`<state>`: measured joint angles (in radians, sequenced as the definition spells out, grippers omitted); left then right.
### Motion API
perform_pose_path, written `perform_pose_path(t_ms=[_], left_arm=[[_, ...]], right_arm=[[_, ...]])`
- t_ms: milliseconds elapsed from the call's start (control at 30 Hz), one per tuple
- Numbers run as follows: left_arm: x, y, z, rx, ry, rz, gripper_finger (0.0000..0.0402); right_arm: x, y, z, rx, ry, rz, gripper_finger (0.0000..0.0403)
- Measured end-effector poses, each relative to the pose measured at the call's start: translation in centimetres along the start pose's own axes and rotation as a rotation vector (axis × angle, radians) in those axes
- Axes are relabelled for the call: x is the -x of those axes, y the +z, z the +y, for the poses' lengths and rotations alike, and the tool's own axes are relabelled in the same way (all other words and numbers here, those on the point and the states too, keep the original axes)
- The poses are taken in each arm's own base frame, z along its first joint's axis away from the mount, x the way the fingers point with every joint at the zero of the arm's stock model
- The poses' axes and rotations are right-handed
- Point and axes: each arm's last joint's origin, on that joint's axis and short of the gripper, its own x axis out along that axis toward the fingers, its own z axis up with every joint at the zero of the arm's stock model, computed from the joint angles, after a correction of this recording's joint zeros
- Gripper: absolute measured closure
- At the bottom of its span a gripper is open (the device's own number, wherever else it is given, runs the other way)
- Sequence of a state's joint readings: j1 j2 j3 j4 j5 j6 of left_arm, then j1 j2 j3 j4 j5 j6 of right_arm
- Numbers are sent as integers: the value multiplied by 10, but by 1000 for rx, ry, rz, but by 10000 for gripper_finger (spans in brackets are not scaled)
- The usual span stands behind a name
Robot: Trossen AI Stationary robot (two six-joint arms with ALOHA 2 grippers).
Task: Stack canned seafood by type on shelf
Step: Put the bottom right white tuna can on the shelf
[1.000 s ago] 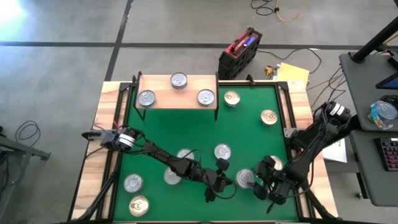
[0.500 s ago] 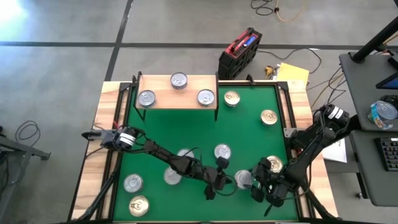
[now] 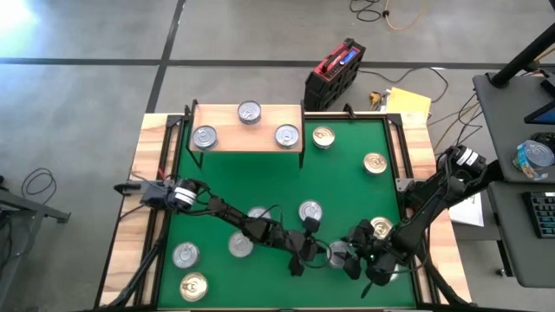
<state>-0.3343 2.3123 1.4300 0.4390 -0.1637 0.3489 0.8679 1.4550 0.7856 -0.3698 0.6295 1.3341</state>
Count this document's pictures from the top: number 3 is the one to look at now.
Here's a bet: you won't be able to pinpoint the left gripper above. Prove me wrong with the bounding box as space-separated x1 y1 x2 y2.
258 219 321 264

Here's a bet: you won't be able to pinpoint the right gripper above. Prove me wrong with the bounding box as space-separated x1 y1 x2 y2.
344 218 411 287

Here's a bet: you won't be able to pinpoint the silver can green label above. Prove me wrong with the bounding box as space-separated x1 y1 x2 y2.
247 205 272 220

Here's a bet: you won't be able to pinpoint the silver can teal yellow label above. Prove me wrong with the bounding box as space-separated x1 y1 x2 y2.
275 123 302 149

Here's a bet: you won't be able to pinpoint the blue albacore tuna can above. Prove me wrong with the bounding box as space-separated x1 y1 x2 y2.
237 100 263 126

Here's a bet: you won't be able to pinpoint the gold-lid seafood can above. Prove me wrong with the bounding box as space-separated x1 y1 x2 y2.
311 125 337 150
362 151 389 176
179 271 210 303
370 216 395 238

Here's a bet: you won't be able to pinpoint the wooden shelf black legs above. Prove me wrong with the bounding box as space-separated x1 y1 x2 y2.
189 99 307 170

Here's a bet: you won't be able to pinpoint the green table mat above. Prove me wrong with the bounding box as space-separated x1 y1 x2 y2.
156 119 417 309

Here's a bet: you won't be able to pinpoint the white paper sheet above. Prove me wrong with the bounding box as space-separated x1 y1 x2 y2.
450 192 486 229

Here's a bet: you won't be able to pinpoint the grey desk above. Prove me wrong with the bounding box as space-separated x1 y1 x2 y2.
486 180 555 289
472 71 555 185

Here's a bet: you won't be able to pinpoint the yellow paper envelope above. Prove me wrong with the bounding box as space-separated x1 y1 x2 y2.
384 86 434 120

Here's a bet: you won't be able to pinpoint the yellow black power plug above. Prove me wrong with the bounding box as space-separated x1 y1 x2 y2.
368 89 385 112

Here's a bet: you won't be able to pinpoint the red black power station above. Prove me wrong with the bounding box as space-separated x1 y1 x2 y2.
303 37 368 113

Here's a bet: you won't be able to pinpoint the black keyboard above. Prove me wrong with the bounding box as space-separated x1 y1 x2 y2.
522 190 555 240

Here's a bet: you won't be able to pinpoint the black round device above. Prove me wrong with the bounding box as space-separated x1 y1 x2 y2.
531 131 555 148

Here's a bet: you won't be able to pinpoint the black tablet screen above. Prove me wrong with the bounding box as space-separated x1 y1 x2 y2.
523 99 555 127

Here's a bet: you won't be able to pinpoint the black slanted pole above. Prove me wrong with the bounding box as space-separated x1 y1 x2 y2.
488 23 555 90

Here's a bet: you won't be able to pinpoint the grey metal stand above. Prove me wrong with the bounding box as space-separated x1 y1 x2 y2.
0 172 73 312

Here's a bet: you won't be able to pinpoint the black aluminium table frame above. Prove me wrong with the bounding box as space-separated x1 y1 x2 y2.
93 102 476 312

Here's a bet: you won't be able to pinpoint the black power station cable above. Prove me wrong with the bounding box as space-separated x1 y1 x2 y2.
358 66 450 105

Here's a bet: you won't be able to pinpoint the yellow floor cable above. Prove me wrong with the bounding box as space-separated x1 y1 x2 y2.
382 0 428 32

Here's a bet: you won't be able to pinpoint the black coiled floor cable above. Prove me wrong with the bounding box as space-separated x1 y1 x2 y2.
349 0 390 23

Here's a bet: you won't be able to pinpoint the black looped floor cable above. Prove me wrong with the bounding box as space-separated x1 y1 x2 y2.
20 166 59 205

